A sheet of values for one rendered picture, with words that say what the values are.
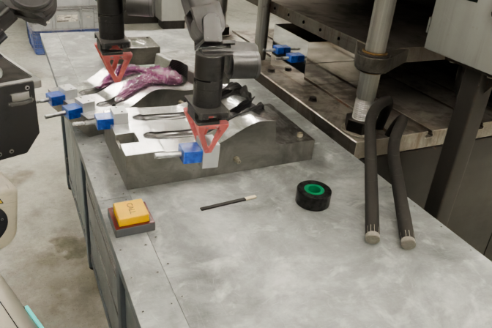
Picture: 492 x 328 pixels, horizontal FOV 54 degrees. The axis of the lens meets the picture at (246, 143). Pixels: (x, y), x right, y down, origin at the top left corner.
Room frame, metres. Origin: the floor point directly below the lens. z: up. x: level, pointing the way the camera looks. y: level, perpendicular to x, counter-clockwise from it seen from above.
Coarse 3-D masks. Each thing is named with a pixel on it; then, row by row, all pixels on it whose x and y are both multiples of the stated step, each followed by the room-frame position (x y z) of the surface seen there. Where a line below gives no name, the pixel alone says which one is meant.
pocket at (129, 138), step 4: (116, 136) 1.03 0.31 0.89; (120, 136) 1.04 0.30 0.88; (124, 136) 1.04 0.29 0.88; (128, 136) 1.05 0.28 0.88; (132, 136) 1.05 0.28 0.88; (136, 136) 1.03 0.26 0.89; (116, 140) 1.03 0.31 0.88; (120, 140) 1.04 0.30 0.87; (124, 140) 1.04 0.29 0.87; (128, 140) 1.05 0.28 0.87; (132, 140) 1.05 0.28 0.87; (136, 140) 1.03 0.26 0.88
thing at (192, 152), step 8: (208, 136) 0.93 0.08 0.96; (184, 144) 0.90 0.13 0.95; (192, 144) 0.91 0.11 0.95; (200, 144) 0.90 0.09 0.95; (208, 144) 0.89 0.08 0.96; (216, 144) 0.90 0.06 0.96; (160, 152) 0.87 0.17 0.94; (168, 152) 0.87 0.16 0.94; (176, 152) 0.88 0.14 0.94; (184, 152) 0.87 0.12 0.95; (192, 152) 0.88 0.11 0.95; (200, 152) 0.88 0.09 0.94; (216, 152) 0.90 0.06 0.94; (184, 160) 0.87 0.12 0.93; (192, 160) 0.88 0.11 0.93; (200, 160) 0.88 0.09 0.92; (208, 160) 0.89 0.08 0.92; (216, 160) 0.90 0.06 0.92
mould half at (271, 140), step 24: (144, 120) 1.13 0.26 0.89; (168, 120) 1.15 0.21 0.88; (240, 120) 1.10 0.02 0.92; (264, 120) 1.09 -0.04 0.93; (288, 120) 1.28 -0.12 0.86; (120, 144) 0.98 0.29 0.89; (144, 144) 1.00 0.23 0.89; (168, 144) 1.01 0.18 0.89; (240, 144) 1.06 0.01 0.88; (264, 144) 1.10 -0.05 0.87; (288, 144) 1.13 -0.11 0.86; (312, 144) 1.16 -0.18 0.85; (120, 168) 0.99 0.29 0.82; (144, 168) 0.95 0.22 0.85; (168, 168) 0.98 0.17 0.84; (192, 168) 1.01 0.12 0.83; (216, 168) 1.04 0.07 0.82; (240, 168) 1.07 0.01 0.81
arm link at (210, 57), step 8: (200, 48) 0.92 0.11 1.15; (208, 48) 0.91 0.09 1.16; (216, 48) 0.91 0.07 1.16; (224, 48) 0.92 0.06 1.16; (200, 56) 0.89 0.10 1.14; (208, 56) 0.89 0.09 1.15; (216, 56) 0.89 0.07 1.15; (224, 56) 0.91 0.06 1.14; (232, 56) 0.91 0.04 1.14; (200, 64) 0.89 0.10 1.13; (208, 64) 0.88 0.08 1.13; (216, 64) 0.89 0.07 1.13; (224, 64) 0.93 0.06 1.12; (200, 72) 0.89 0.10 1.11; (208, 72) 0.88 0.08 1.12; (216, 72) 0.89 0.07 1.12; (208, 80) 0.88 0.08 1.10; (216, 80) 0.89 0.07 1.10
